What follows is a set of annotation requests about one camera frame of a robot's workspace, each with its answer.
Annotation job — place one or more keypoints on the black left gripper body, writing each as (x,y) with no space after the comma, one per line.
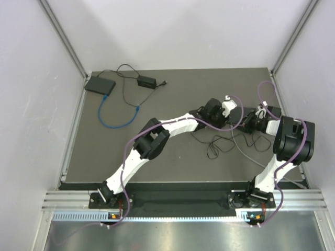
(218,119)

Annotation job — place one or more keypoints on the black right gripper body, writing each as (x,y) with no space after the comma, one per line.
(253,123)

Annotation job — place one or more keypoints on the black network switch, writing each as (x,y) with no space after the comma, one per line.
(236,114)
(100,85)

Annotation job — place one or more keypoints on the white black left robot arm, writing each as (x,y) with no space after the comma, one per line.
(151,140)

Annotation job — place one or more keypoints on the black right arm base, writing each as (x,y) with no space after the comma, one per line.
(253,200)

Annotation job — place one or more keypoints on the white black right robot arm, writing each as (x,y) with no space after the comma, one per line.
(293,144)

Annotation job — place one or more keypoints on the black left power adapter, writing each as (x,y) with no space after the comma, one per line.
(147,82)

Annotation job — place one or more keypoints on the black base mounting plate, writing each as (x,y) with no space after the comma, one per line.
(165,198)

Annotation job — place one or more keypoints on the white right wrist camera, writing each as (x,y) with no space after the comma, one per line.
(261,110)

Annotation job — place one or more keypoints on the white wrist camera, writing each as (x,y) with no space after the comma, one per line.
(228,105)
(261,110)

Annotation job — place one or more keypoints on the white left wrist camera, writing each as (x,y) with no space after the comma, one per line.
(228,105)

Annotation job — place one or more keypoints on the aluminium frame rail front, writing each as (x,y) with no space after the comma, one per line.
(300,200)

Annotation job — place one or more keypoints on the aluminium right corner post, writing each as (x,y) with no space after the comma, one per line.
(307,13)

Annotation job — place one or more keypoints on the aluminium corner post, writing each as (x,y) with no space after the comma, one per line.
(307,13)
(62,36)

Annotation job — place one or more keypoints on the aluminium left corner post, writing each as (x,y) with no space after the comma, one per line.
(62,36)

